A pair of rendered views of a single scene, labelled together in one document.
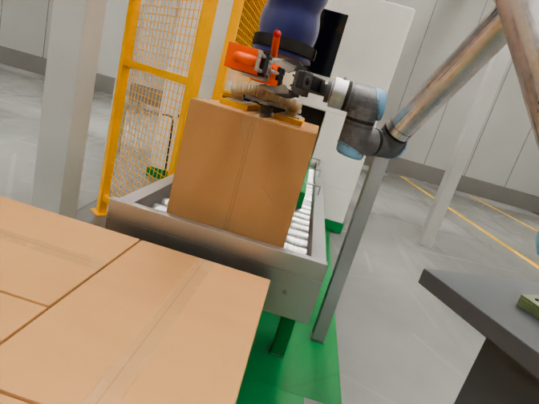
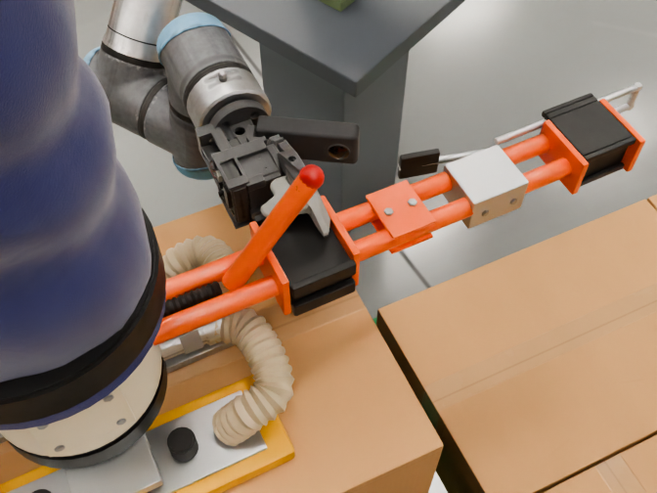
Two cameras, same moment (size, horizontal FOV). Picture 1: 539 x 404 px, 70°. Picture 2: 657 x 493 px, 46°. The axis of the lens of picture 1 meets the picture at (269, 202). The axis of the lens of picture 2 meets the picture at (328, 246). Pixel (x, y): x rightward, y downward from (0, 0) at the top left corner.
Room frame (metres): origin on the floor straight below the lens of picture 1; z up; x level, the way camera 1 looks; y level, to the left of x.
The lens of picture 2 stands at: (1.43, 0.52, 1.75)
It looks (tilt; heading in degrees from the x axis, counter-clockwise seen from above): 55 degrees down; 242
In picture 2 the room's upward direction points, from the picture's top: straight up
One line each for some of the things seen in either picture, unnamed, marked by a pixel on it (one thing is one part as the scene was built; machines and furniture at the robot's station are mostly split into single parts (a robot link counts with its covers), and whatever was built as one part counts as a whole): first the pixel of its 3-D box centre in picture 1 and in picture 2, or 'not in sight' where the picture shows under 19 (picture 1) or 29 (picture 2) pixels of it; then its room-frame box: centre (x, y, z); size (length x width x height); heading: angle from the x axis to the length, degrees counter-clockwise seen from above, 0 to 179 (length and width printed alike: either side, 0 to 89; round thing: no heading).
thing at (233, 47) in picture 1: (246, 60); (588, 146); (0.89, 0.13, 1.09); 0.08 x 0.07 x 0.05; 178
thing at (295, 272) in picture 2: (267, 74); (304, 254); (1.24, 0.11, 1.09); 0.10 x 0.08 x 0.06; 88
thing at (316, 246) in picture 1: (314, 203); not in sight; (2.26, -0.26, 0.50); 2.31 x 0.05 x 0.19; 177
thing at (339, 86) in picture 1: (337, 91); (230, 110); (1.22, -0.11, 1.10); 0.09 x 0.05 x 0.10; 177
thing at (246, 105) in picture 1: (243, 100); (117, 479); (1.49, 0.20, 0.99); 0.34 x 0.10 x 0.05; 178
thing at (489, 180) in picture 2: (257, 69); (483, 186); (1.02, 0.12, 1.09); 0.07 x 0.07 x 0.04; 88
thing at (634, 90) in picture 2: (272, 69); (521, 130); (0.94, 0.08, 1.09); 0.31 x 0.03 x 0.05; 178
